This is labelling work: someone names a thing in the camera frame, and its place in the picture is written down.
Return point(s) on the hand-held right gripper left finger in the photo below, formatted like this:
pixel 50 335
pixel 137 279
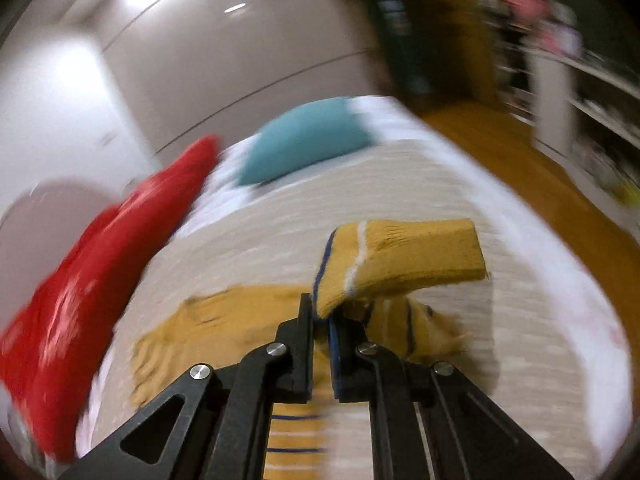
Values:
pixel 303 355

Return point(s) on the red printed pillow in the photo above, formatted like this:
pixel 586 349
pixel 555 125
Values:
pixel 100 260

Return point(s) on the beige textured bed blanket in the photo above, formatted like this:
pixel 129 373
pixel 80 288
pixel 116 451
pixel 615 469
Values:
pixel 280 240

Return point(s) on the pink cloth on shelf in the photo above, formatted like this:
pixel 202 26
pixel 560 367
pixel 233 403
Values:
pixel 537 15

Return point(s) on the teal pillow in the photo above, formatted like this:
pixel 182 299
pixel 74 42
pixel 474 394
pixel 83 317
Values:
pixel 305 140

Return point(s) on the mustard yellow striped knit sweater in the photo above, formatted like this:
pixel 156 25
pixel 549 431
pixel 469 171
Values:
pixel 400 255

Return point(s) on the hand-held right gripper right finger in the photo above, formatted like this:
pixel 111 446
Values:
pixel 334 360

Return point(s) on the white shelving unit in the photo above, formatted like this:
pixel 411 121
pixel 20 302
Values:
pixel 575 95

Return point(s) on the bed with beige blanket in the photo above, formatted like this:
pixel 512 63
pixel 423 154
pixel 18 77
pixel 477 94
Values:
pixel 500 220

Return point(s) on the mustard yellow curtain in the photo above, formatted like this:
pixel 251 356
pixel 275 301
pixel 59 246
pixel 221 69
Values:
pixel 465 35

